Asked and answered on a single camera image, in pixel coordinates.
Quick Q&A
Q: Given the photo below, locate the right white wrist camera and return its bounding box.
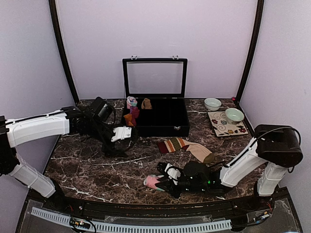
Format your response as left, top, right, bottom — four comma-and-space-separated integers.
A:
156, 162, 183, 182

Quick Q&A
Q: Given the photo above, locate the rolled orange sock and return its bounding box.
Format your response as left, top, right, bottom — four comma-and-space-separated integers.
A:
123, 114, 137, 127

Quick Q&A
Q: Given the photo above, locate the right black frame post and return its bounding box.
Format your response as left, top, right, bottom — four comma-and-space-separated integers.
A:
235, 0, 264, 105

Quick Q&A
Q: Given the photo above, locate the small circuit board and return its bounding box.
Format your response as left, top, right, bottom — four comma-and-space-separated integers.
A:
69, 218, 91, 229

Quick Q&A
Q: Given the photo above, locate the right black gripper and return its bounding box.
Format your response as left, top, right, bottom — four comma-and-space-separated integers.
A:
156, 174, 208, 200

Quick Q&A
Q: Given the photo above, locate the pale green bowl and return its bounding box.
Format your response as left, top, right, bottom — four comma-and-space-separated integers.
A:
204, 98, 222, 111
225, 108, 245, 125

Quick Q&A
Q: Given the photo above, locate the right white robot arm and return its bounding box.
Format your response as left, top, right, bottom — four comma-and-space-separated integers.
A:
155, 124, 303, 211

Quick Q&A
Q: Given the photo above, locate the striped brown beige sock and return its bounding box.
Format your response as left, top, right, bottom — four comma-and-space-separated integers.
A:
157, 137, 215, 164

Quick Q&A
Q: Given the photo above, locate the black glass-lid storage box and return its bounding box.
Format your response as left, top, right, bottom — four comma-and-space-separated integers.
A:
122, 57, 190, 137

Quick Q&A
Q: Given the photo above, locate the rolled brown sock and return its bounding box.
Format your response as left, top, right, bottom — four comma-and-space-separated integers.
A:
141, 98, 153, 110

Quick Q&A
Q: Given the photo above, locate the floral square plate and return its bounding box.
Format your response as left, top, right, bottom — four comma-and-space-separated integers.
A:
208, 111, 248, 137

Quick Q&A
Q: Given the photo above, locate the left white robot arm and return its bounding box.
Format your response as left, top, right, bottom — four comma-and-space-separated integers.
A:
0, 97, 138, 212

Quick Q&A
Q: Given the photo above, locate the rolled pink white sock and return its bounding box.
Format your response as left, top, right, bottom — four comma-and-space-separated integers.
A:
126, 96, 137, 109

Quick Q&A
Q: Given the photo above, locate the left black frame post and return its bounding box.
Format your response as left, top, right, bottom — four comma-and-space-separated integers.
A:
48, 0, 80, 103

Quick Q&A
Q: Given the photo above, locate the rolled purple red sock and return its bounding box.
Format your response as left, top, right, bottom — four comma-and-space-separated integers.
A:
130, 106, 140, 119

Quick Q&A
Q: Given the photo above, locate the white slotted cable duct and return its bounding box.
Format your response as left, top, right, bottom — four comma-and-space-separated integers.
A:
30, 207, 232, 233

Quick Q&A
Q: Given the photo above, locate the black frame post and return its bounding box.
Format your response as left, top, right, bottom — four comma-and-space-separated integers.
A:
235, 0, 264, 105
48, 0, 80, 103

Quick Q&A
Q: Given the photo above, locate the pink patterned sock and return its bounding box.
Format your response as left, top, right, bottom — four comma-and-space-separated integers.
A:
143, 175, 165, 192

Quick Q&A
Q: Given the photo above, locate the far pale green bowl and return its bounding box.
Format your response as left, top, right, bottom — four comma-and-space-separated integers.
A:
204, 98, 222, 111

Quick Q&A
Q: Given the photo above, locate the near pale green bowl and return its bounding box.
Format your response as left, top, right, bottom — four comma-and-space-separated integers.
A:
225, 108, 245, 125

